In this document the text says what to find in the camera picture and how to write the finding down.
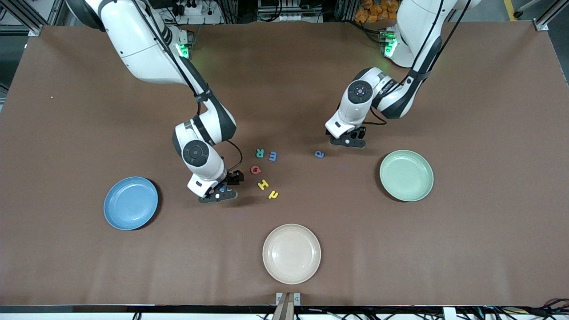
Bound blue plate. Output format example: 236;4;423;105
103;176;159;231

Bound green plate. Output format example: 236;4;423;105
379;150;434;203

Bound beige plate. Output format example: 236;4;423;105
262;224;322;285

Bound grey equipment box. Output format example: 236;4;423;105
257;0;327;23

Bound orange snack pile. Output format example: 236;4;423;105
354;0;403;24

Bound white power strip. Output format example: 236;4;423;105
171;0;223;25

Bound brown table cover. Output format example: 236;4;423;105
0;20;569;307

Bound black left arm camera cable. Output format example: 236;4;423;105
351;0;472;139

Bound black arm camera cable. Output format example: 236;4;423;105
351;0;472;139
102;0;244;185

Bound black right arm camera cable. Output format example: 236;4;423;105
102;0;244;185

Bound metal table edge bracket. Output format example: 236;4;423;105
276;292;301;320

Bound aluminium frame post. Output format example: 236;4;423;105
0;0;60;37
533;0;569;32

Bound red and black cable bundle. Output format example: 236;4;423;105
527;299;569;319

